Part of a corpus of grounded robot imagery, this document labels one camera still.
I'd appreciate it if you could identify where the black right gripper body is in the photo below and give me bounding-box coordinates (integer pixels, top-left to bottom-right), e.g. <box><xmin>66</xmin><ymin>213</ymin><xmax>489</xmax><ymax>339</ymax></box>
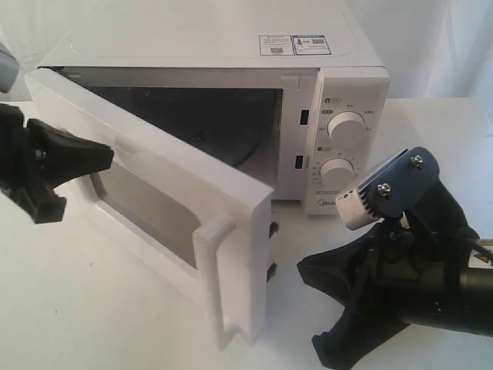
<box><xmin>346</xmin><ymin>184</ymin><xmax>482</xmax><ymax>348</ymax></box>

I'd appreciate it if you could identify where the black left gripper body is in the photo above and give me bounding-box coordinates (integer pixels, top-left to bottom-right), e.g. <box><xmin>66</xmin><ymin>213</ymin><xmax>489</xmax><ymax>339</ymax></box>
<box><xmin>1</xmin><ymin>104</ymin><xmax>65</xmax><ymax>224</ymax></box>

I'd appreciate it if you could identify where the white microwave door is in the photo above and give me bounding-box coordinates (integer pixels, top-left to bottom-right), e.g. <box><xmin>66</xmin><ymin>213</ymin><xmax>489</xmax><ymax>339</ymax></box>
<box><xmin>25</xmin><ymin>69</ymin><xmax>273</xmax><ymax>348</ymax></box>

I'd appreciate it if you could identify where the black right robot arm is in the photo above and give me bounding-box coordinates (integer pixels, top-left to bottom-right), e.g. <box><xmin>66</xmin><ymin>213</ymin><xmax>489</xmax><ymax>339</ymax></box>
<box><xmin>297</xmin><ymin>184</ymin><xmax>492</xmax><ymax>369</ymax></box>

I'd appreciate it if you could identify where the white microwave oven body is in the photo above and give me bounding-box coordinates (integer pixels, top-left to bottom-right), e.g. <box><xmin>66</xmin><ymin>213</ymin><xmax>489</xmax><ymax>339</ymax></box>
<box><xmin>34</xmin><ymin>29</ymin><xmax>390</xmax><ymax>216</ymax></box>

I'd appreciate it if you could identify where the glass microwave turntable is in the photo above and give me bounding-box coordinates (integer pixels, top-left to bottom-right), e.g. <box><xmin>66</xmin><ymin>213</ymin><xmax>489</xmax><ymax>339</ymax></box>
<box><xmin>164</xmin><ymin>102</ymin><xmax>276</xmax><ymax>167</ymax></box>

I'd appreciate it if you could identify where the lower white control knob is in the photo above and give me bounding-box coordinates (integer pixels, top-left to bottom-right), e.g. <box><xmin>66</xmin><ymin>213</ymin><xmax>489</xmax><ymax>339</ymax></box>
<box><xmin>320</xmin><ymin>158</ymin><xmax>354</xmax><ymax>188</ymax></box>

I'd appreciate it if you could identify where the white control knob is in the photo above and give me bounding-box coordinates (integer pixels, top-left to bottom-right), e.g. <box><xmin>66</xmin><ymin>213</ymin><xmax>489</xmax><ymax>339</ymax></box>
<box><xmin>327</xmin><ymin>111</ymin><xmax>366</xmax><ymax>142</ymax></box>
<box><xmin>320</xmin><ymin>158</ymin><xmax>354</xmax><ymax>188</ymax></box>

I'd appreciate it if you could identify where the upper white control knob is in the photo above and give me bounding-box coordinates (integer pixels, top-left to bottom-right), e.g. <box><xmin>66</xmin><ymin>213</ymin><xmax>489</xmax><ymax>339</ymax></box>
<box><xmin>327</xmin><ymin>111</ymin><xmax>366</xmax><ymax>142</ymax></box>

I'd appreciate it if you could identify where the blue red info sticker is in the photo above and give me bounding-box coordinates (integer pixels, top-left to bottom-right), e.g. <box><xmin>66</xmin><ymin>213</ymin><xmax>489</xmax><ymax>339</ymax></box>
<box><xmin>292</xmin><ymin>35</ymin><xmax>331</xmax><ymax>56</ymax></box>

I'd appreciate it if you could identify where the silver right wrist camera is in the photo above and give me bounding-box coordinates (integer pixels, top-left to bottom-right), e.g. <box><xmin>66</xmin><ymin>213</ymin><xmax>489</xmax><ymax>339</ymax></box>
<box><xmin>335</xmin><ymin>146</ymin><xmax>440</xmax><ymax>230</ymax></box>

